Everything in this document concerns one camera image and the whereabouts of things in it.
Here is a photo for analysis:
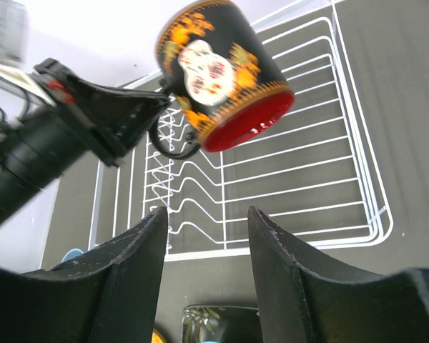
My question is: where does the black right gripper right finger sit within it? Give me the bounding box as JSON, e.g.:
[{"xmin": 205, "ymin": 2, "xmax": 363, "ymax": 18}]
[{"xmin": 247, "ymin": 207, "xmax": 429, "ymax": 342}]

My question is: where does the black floral square plate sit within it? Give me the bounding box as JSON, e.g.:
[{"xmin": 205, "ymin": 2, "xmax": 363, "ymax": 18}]
[{"xmin": 180, "ymin": 305, "xmax": 263, "ymax": 343}]

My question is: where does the yellow patterned round plate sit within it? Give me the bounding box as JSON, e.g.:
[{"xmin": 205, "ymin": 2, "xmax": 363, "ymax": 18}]
[{"xmin": 151, "ymin": 329, "xmax": 166, "ymax": 343}]

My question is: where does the white wire dish rack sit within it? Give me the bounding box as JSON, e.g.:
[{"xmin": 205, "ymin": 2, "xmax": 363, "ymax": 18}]
[{"xmin": 87, "ymin": 1, "xmax": 394, "ymax": 262}]

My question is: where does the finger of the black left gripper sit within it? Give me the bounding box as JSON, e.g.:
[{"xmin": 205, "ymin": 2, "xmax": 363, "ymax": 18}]
[{"xmin": 33, "ymin": 58, "xmax": 170, "ymax": 166}]

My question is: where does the black decorated mug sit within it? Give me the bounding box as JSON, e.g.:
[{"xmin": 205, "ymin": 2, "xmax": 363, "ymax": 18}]
[{"xmin": 149, "ymin": 1, "xmax": 295, "ymax": 160}]

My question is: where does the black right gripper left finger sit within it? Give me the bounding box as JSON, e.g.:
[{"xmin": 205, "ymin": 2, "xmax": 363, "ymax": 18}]
[{"xmin": 0, "ymin": 207, "xmax": 168, "ymax": 342}]

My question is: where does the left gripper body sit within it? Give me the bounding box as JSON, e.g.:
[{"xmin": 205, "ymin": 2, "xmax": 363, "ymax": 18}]
[{"xmin": 0, "ymin": 112, "xmax": 87, "ymax": 225}]

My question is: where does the light blue cup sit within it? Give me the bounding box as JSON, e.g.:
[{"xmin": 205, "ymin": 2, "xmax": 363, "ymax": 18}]
[{"xmin": 61, "ymin": 248, "xmax": 84, "ymax": 263}]

